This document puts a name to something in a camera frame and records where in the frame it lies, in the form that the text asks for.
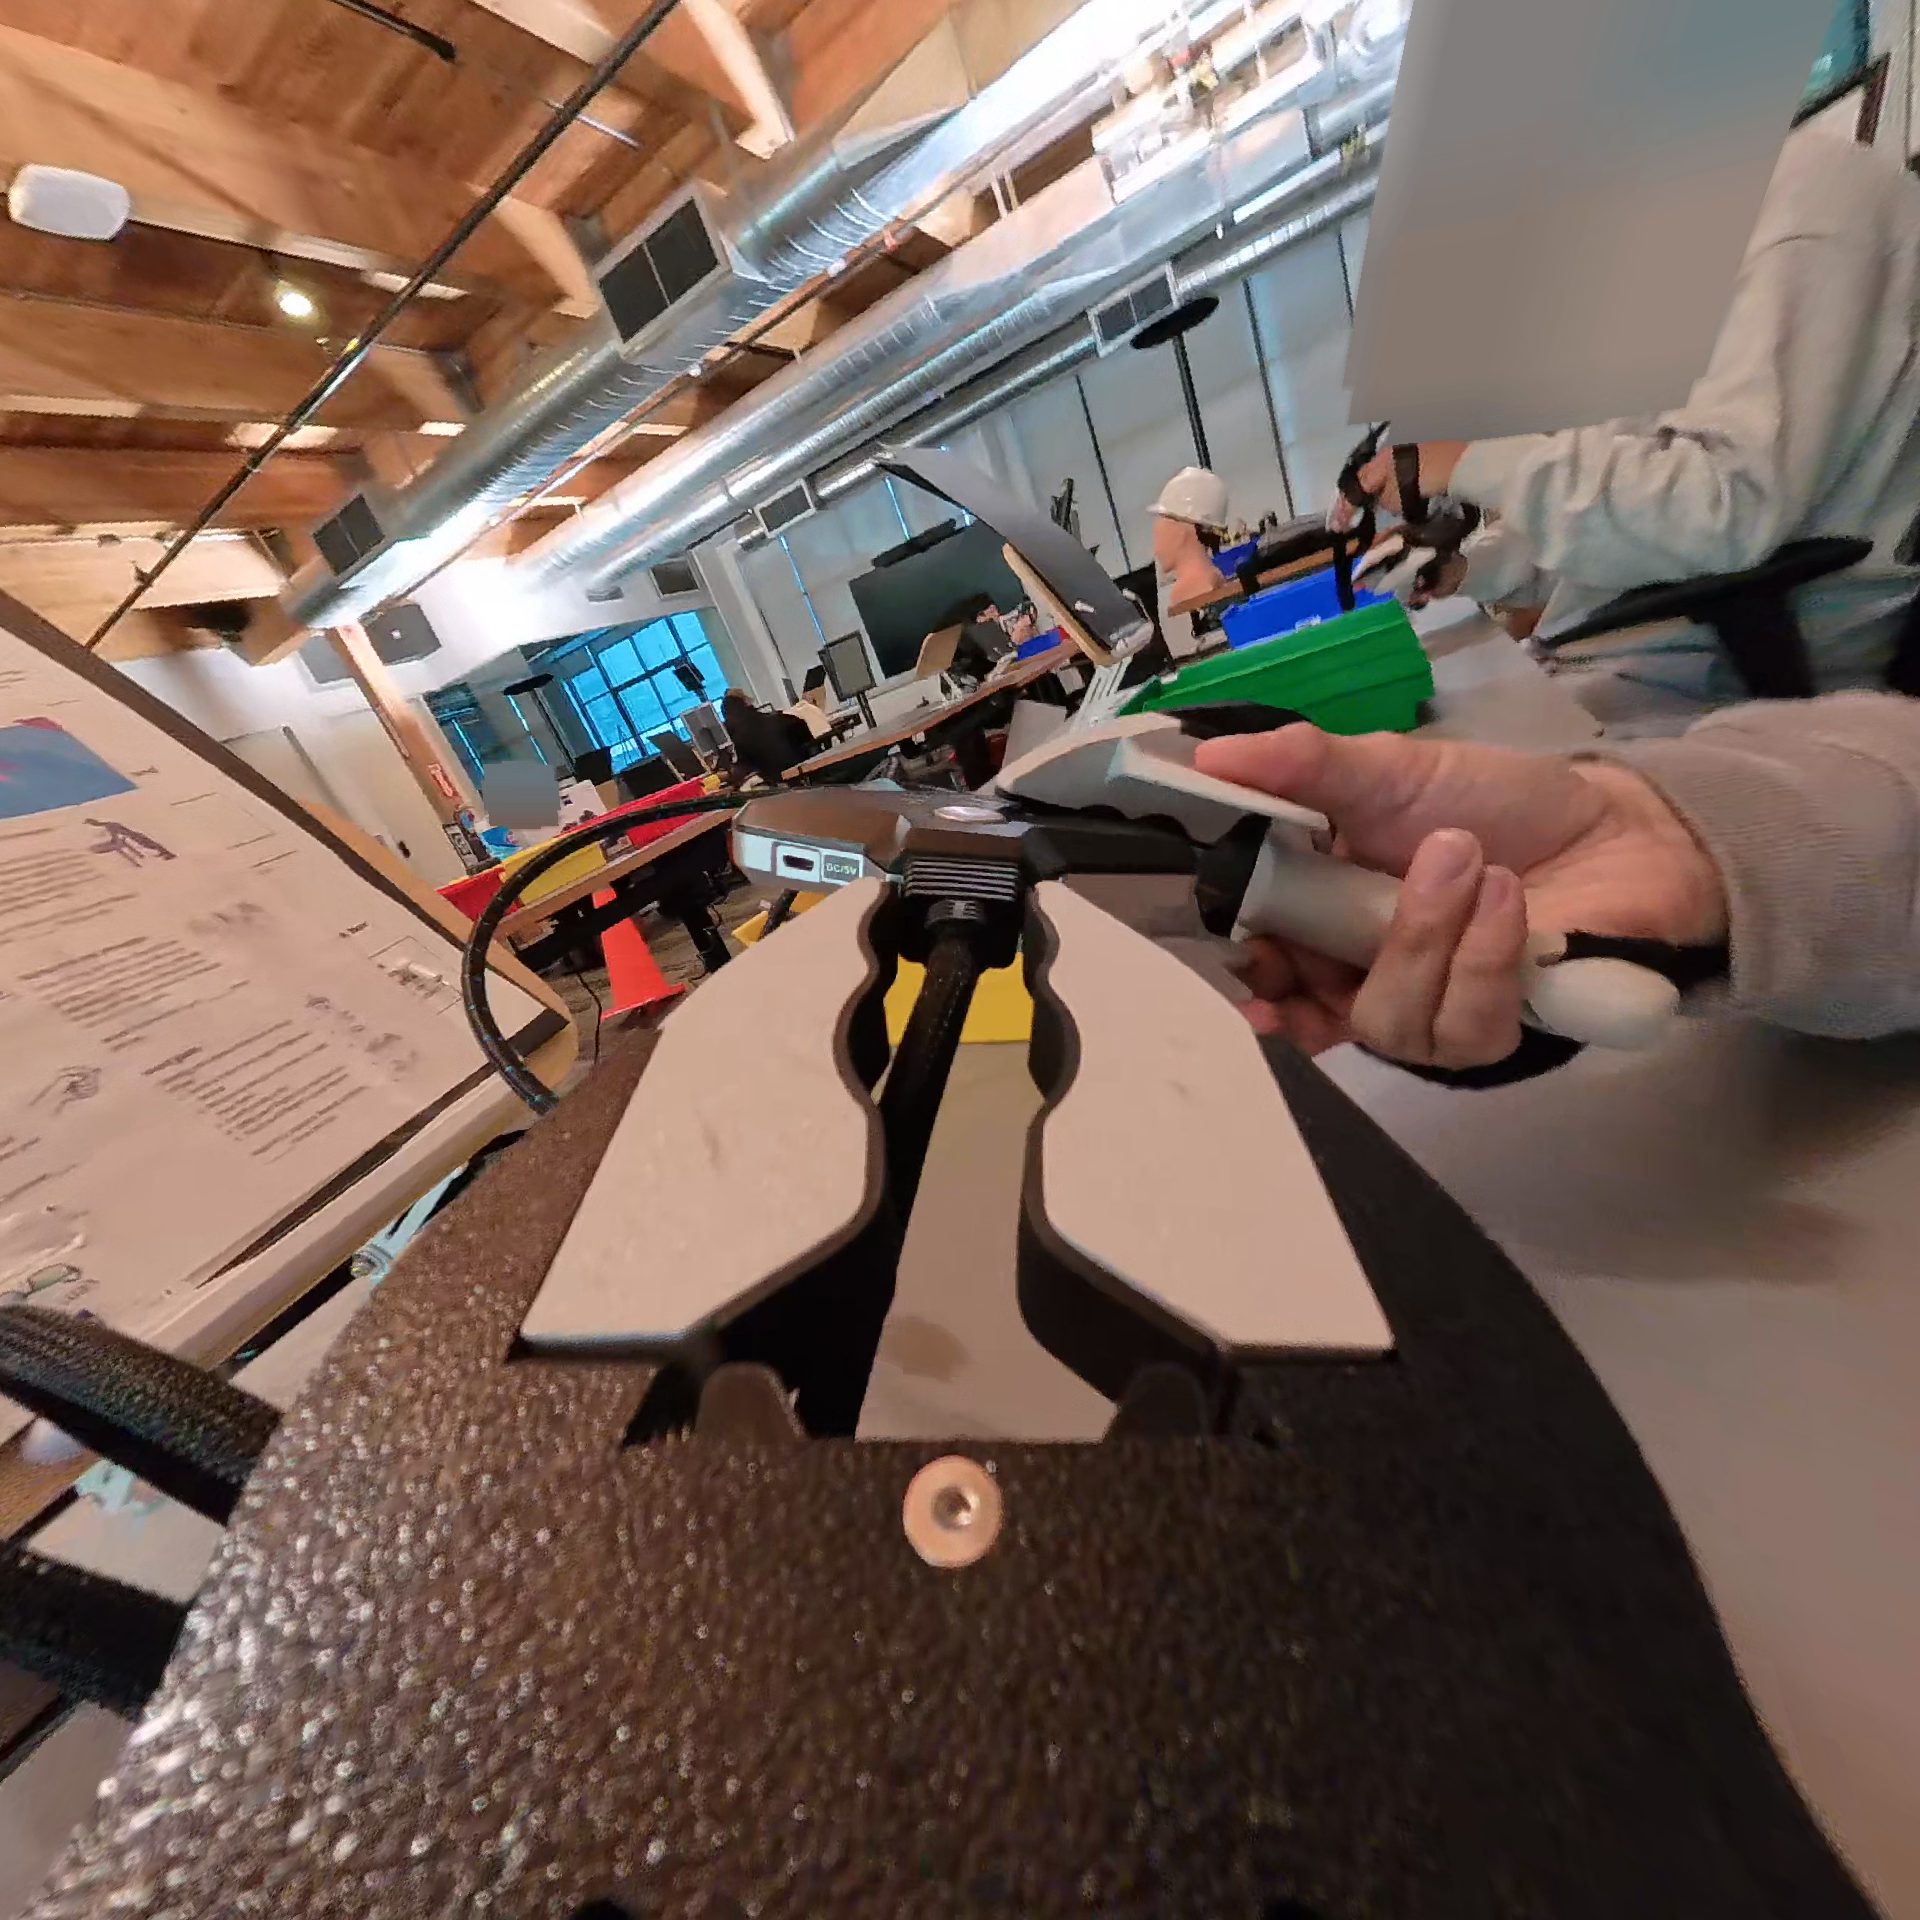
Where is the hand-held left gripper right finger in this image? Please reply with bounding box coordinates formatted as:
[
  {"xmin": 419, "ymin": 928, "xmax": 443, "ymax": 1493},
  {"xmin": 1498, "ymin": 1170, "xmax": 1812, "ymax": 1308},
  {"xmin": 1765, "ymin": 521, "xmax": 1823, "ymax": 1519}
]
[{"xmin": 1014, "ymin": 882, "xmax": 1402, "ymax": 1367}]

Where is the black ceiling pipe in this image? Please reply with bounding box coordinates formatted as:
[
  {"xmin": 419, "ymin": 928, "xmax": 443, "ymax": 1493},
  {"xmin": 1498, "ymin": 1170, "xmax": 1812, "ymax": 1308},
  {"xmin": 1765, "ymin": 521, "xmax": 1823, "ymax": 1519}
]
[{"xmin": 87, "ymin": 0, "xmax": 681, "ymax": 650}]

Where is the person's right forearm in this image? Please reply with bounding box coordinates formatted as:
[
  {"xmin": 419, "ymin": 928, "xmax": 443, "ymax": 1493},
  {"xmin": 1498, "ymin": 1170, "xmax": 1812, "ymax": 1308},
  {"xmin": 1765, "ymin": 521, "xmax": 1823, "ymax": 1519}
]
[{"xmin": 1620, "ymin": 690, "xmax": 1920, "ymax": 1041}]

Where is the silver ventilation duct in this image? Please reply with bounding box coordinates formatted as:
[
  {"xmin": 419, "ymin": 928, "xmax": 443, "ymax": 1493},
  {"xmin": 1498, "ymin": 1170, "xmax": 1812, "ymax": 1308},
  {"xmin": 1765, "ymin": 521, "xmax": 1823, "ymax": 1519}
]
[
  {"xmin": 285, "ymin": 0, "xmax": 1114, "ymax": 634},
  {"xmin": 517, "ymin": 75, "xmax": 1382, "ymax": 591}
]

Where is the black floor lamp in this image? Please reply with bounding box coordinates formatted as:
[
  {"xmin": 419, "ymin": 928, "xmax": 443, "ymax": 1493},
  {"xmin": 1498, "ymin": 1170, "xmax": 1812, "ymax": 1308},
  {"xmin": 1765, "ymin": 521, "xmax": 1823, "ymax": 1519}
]
[{"xmin": 1126, "ymin": 296, "xmax": 1223, "ymax": 471}]

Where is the large black monitor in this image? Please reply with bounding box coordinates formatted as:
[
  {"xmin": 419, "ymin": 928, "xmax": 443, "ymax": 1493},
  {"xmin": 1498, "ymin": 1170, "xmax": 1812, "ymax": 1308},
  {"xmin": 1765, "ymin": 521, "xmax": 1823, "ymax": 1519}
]
[{"xmin": 847, "ymin": 521, "xmax": 1041, "ymax": 681}]

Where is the orange traffic cone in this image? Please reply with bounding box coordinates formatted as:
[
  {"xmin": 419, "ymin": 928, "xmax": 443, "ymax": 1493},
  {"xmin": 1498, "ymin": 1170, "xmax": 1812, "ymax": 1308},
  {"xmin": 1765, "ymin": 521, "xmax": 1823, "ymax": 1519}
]
[{"xmin": 597, "ymin": 912, "xmax": 687, "ymax": 1020}]

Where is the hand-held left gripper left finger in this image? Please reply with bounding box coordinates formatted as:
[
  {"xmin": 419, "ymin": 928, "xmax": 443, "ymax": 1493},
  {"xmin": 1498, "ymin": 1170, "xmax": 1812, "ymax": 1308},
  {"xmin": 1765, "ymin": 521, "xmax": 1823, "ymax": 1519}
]
[{"xmin": 515, "ymin": 880, "xmax": 910, "ymax": 1376}]

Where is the blue plastic bin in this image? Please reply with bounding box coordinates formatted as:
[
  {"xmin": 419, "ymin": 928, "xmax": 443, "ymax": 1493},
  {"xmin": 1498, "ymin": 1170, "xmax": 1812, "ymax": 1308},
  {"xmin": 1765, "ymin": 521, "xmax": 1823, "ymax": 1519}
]
[{"xmin": 1218, "ymin": 569, "xmax": 1403, "ymax": 650}]

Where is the yellow plastic bin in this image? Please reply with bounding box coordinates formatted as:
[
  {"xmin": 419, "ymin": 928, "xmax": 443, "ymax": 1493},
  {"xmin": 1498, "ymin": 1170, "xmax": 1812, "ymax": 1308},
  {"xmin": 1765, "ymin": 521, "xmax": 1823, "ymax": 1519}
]
[{"xmin": 882, "ymin": 959, "xmax": 1038, "ymax": 1048}]

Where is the white ceiling device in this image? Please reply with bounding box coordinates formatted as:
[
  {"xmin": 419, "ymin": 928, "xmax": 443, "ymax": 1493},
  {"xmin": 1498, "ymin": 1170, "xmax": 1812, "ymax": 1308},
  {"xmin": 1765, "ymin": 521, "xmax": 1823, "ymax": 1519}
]
[{"xmin": 6, "ymin": 163, "xmax": 134, "ymax": 243}]

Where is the person's right hand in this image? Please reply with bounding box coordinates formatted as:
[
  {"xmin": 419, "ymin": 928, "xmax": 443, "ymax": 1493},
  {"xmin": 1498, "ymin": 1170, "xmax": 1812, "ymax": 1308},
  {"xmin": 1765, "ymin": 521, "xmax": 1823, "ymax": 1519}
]
[{"xmin": 1191, "ymin": 728, "xmax": 1731, "ymax": 1075}]

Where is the black office chair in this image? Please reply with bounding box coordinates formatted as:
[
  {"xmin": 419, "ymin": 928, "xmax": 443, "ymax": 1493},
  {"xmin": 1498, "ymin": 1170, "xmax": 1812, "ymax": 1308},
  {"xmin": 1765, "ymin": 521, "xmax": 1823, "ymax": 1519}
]
[{"xmin": 1535, "ymin": 537, "xmax": 1920, "ymax": 706}]

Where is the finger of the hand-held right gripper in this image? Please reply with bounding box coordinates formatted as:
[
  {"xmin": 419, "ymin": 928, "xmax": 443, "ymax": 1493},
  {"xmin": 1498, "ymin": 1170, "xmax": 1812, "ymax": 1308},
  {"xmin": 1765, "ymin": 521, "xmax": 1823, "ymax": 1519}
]
[{"xmin": 994, "ymin": 716, "xmax": 1335, "ymax": 837}]

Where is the instruction sheet on board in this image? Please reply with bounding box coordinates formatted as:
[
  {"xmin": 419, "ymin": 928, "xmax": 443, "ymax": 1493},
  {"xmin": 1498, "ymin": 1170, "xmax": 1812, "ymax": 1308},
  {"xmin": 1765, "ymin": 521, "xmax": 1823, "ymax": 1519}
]
[{"xmin": 0, "ymin": 591, "xmax": 583, "ymax": 1361}]

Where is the green plastic bin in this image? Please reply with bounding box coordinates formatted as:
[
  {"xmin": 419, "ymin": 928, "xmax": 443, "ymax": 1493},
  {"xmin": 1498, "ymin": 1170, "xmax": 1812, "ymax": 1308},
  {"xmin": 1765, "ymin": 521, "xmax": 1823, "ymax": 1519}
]
[{"xmin": 1117, "ymin": 592, "xmax": 1437, "ymax": 736}]

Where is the grey usb hub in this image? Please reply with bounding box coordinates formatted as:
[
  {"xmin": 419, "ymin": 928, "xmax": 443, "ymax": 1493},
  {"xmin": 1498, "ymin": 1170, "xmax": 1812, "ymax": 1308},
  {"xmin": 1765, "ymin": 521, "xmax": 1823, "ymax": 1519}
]
[{"xmin": 729, "ymin": 792, "xmax": 1081, "ymax": 911}]

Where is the printed instruction sheet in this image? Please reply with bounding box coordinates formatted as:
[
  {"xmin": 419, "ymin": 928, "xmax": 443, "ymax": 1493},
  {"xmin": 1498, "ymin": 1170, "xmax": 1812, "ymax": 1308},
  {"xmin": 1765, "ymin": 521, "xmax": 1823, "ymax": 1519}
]
[{"xmin": 0, "ymin": 621, "xmax": 541, "ymax": 1321}]

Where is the black braided hub cable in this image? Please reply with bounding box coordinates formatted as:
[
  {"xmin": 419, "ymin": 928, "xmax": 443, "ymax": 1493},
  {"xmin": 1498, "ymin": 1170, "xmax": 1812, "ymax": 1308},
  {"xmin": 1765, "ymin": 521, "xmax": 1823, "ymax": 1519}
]
[{"xmin": 461, "ymin": 795, "xmax": 1038, "ymax": 1187}]

